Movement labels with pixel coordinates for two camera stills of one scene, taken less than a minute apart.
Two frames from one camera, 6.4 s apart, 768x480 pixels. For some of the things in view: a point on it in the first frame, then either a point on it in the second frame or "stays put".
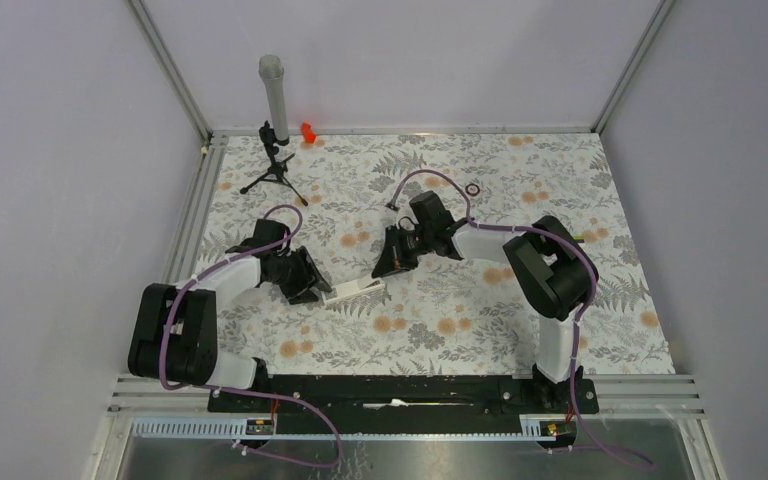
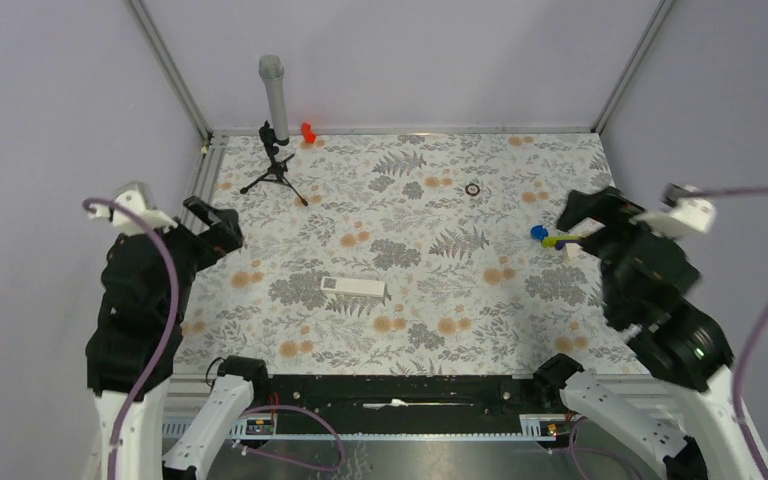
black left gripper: x=299 y=292 → x=223 y=234
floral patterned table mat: x=408 y=230 stays put
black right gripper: x=393 y=257 → x=605 y=205
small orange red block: x=307 y=132 stays put
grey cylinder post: x=272 y=69 stays put
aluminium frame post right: x=633 y=64 stays put
